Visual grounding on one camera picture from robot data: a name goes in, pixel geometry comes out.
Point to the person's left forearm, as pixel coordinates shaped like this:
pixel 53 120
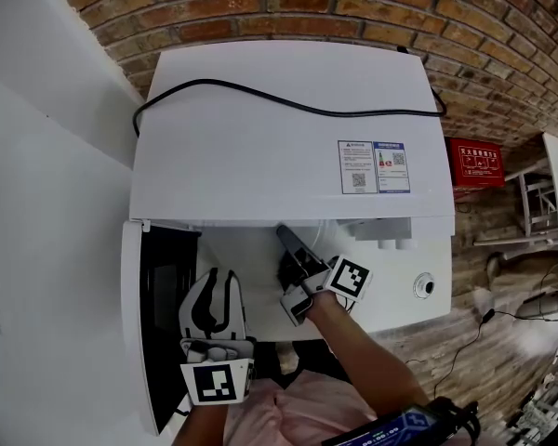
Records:
pixel 200 425

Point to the white microwave oven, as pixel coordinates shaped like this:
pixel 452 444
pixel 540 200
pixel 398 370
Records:
pixel 260 165

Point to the person's right forearm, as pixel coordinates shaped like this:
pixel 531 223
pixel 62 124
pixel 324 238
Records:
pixel 367 360

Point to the wrist-worn screen device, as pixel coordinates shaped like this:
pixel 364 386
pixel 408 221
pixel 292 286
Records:
pixel 400 430

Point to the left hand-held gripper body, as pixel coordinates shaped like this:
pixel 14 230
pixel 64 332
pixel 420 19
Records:
pixel 214 379

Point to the grey floor device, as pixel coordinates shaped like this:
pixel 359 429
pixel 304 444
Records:
pixel 544 307

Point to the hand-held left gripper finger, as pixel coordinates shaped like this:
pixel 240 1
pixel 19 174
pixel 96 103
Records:
pixel 235 314
pixel 188 314

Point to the person's pink shirt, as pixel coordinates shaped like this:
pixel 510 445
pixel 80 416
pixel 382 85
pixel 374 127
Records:
pixel 302 411

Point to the white warning sticker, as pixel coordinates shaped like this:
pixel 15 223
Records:
pixel 357 167

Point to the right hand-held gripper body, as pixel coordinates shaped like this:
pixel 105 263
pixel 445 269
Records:
pixel 349 279

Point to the person's black trousers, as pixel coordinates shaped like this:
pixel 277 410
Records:
pixel 316 356

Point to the metal equipment pile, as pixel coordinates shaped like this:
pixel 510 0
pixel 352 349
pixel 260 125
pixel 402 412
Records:
pixel 548 397

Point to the white microwave knob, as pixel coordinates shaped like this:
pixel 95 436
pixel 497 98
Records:
pixel 386 243
pixel 403 244

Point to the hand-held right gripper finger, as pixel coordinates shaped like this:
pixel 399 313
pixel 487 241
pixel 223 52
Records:
pixel 297 246
pixel 290 277

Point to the red fire extinguisher cabinet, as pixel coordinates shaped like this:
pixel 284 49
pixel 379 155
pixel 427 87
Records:
pixel 476 163

